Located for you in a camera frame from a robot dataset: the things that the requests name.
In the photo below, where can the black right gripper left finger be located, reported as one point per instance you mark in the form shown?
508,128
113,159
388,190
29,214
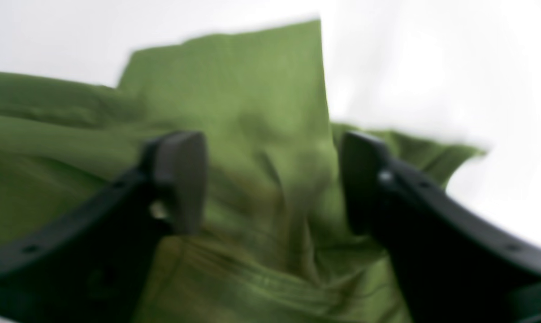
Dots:
90,265

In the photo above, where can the olive green t-shirt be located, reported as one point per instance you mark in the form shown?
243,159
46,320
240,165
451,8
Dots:
275,247

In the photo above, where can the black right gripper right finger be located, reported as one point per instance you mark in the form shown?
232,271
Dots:
451,265

